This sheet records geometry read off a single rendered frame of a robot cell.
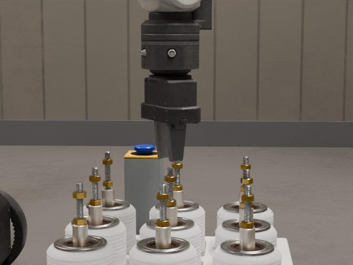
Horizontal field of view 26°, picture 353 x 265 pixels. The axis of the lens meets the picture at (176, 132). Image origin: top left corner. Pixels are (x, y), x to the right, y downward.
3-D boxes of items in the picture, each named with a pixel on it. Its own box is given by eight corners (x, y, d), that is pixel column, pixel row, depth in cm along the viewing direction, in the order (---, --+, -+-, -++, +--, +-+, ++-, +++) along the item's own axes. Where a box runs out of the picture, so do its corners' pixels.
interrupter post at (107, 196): (99, 206, 133) (99, 187, 132) (113, 205, 134) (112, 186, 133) (103, 209, 131) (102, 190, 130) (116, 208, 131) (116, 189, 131)
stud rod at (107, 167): (111, 194, 132) (111, 151, 131) (108, 195, 131) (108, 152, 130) (106, 194, 132) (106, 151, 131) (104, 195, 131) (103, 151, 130)
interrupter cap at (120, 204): (81, 204, 134) (81, 200, 134) (123, 201, 137) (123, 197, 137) (91, 214, 127) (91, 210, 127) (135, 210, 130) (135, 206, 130)
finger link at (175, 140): (165, 161, 116) (165, 121, 115) (184, 160, 117) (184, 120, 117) (170, 163, 114) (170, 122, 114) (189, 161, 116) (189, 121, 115)
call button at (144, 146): (132, 157, 146) (132, 146, 146) (135, 154, 150) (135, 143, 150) (153, 158, 146) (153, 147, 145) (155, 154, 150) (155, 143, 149)
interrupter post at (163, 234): (155, 245, 109) (155, 223, 109) (172, 246, 109) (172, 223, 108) (153, 250, 107) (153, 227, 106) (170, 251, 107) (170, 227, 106)
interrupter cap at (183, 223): (198, 232, 116) (198, 227, 116) (149, 234, 115) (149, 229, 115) (189, 219, 124) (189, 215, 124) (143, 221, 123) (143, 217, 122)
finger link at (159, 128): (174, 156, 120) (174, 118, 119) (156, 159, 118) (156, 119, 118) (169, 155, 121) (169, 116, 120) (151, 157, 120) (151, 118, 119)
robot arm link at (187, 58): (217, 122, 114) (218, 41, 112) (161, 126, 109) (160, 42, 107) (175, 114, 125) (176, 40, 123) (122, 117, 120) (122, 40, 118)
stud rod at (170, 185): (169, 216, 119) (169, 168, 117) (165, 215, 119) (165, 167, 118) (174, 215, 119) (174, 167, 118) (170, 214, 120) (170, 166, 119)
